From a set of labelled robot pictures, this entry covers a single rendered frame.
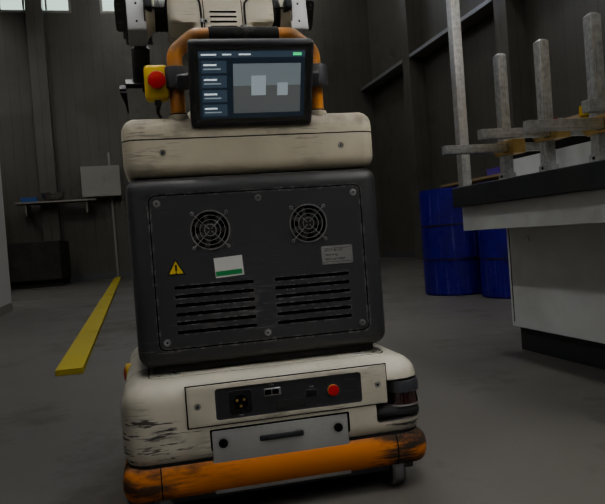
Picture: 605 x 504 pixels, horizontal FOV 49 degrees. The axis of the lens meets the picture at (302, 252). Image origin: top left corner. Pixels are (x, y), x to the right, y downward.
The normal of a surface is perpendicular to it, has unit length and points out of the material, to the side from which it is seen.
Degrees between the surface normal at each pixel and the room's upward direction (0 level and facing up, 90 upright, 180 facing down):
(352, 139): 90
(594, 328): 90
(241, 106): 115
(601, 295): 90
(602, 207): 90
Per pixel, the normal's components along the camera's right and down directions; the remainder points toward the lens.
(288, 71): 0.23, 0.43
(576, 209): -0.97, 0.07
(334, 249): 0.22, 0.00
